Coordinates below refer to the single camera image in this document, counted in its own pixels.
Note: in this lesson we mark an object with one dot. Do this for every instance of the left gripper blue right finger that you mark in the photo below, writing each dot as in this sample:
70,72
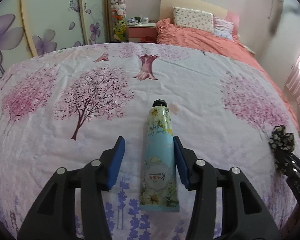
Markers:
180,161

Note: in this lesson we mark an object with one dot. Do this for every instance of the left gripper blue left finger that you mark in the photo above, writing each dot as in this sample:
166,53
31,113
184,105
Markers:
115,160

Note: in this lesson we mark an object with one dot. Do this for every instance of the black floral scrunchie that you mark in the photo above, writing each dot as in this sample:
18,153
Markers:
281,144

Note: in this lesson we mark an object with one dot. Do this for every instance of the floral hand cream tube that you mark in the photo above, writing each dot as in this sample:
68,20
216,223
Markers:
159,183

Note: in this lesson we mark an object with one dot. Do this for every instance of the coral red bed duvet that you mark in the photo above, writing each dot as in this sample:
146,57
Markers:
169,34

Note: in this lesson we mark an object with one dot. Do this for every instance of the pink left nightstand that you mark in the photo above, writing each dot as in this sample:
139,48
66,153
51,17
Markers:
142,33

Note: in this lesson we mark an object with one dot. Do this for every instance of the green frog plush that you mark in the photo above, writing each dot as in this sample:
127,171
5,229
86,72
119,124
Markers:
120,31

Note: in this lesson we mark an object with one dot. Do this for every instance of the pink striped pillow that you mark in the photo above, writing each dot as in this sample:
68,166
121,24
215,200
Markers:
223,28

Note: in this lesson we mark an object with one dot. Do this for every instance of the floral white pillow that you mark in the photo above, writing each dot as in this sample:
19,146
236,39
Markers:
195,19

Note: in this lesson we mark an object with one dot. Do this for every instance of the white mug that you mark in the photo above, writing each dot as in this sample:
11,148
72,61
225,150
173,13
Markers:
145,21

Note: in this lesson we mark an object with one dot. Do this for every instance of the beige pink headboard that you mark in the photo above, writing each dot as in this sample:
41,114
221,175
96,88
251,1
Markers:
166,10

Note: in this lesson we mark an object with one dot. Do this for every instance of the floral sliding wardrobe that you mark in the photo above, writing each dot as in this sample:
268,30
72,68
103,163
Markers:
31,28

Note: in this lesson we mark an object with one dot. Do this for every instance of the plush toy display tube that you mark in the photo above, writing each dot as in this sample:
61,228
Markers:
117,13

